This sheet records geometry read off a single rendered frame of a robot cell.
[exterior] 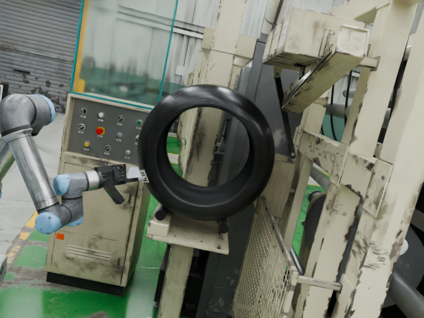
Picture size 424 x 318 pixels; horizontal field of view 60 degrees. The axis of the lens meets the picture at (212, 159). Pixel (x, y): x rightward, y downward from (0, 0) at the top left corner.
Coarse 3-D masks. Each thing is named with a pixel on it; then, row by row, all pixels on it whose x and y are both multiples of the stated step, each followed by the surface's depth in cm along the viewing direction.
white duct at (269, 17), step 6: (270, 0) 220; (276, 0) 215; (288, 0) 215; (270, 6) 221; (276, 6) 218; (282, 6) 217; (288, 6) 221; (270, 12) 223; (282, 12) 220; (270, 18) 225; (282, 18) 224; (264, 24) 231; (270, 24) 227; (276, 24) 226; (264, 30) 232; (270, 30) 230
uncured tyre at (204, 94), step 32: (192, 96) 149; (224, 96) 149; (160, 128) 151; (256, 128) 150; (160, 160) 182; (256, 160) 152; (160, 192) 156; (192, 192) 185; (224, 192) 184; (256, 192) 156
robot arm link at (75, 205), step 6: (66, 198) 134; (72, 198) 134; (78, 198) 136; (60, 204) 132; (66, 204) 132; (72, 204) 134; (78, 204) 136; (72, 210) 132; (78, 210) 136; (72, 216) 131; (78, 216) 137; (72, 222) 136; (78, 222) 137
